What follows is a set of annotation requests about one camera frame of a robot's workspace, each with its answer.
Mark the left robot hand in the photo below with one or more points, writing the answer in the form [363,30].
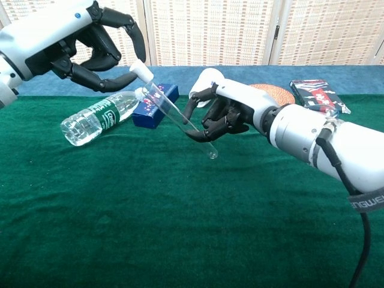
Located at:
[45,36]

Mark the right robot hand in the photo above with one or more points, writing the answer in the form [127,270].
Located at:
[237,105]

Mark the clear glass test tube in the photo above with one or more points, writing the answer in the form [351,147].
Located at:
[177,117]

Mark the small white stopper cap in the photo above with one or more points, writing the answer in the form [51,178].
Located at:
[142,72]

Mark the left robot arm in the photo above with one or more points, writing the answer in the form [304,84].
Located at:
[7,81]

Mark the white paper cup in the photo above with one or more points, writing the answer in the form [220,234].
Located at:
[208,76]

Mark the round woven rattan coaster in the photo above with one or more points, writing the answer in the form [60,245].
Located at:
[279,93]

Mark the blue table cover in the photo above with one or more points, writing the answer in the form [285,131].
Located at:
[60,85]

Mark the black and red snack packet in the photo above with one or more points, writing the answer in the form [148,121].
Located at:
[315,93]

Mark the woven bamboo folding screen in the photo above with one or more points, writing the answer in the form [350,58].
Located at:
[210,30]

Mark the blue floral cardboard box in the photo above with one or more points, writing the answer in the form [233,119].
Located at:
[147,115]

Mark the clear green-labelled water bottle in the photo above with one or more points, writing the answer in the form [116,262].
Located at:
[87,123]

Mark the green velvet table cloth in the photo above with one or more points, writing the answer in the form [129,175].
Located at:
[150,225]

